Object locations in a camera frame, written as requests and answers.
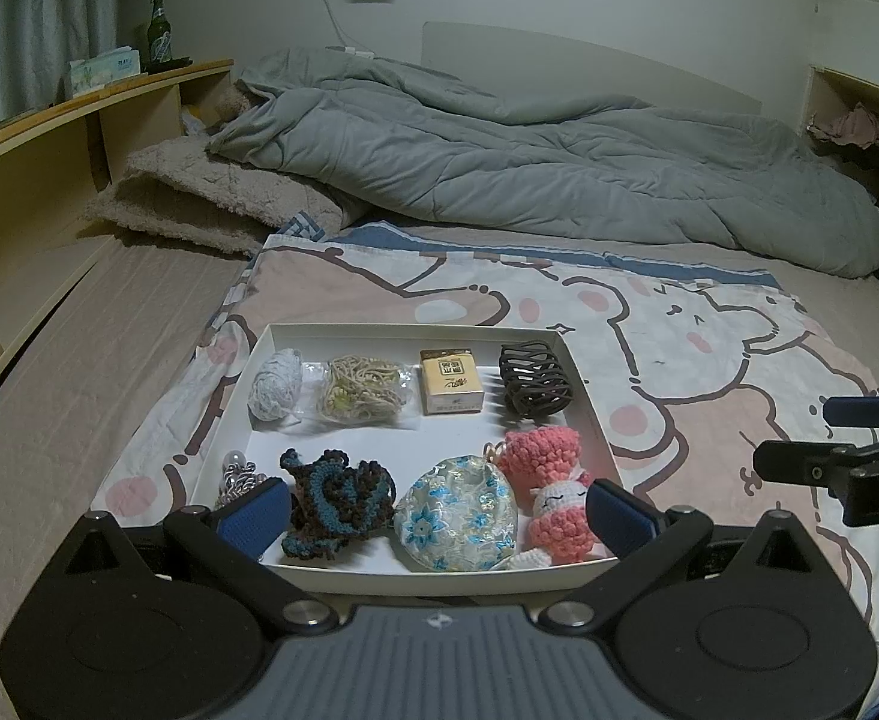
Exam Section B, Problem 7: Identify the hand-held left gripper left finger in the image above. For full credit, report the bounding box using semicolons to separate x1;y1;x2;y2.
41;478;340;635

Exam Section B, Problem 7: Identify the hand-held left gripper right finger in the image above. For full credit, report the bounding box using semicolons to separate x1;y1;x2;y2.
544;478;838;635

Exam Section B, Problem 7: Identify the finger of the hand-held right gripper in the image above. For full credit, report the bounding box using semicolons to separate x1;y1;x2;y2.
754;431;879;492
821;388;879;428

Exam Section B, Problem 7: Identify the dark blue black scrunchie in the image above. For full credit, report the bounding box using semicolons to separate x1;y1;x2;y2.
279;448;397;560

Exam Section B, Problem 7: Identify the pink crochet doll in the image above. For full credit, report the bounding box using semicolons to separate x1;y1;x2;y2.
495;426;616;567

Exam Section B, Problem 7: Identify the white yarn ball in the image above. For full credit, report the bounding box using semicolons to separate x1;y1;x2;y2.
250;349;304;421

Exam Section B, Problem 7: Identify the bag of beige hair ties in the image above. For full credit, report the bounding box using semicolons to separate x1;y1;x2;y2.
302;356;414;428

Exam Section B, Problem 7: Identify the blue floral fabric pouch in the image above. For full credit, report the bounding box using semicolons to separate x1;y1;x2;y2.
392;454;519;573

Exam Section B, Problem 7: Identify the white shallow cardboard box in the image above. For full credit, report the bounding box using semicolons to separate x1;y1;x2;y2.
188;322;624;597

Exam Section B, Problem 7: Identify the small yellow box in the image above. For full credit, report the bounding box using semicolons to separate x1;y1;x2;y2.
419;347;484;416

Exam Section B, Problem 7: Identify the cartoon printed blanket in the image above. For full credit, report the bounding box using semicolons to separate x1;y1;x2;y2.
90;221;879;720

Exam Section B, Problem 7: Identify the pink clothes pile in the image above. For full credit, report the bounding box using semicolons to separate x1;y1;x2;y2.
806;105;879;158

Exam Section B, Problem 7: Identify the wooden open shelf unit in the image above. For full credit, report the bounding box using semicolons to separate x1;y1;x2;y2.
806;64;879;293

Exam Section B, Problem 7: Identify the grey duvet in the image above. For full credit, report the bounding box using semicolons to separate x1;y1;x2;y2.
206;47;879;275

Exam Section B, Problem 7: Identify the wooden bedside shelf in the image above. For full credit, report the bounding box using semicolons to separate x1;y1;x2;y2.
0;58;234;436

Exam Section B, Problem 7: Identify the tissue pack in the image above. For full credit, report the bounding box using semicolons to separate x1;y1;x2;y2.
68;47;142;100

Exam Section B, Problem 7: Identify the green glass bottle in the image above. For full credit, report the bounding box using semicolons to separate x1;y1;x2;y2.
139;0;172;65

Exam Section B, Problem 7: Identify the grey curtain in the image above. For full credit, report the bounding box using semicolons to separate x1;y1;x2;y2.
0;0;121;140

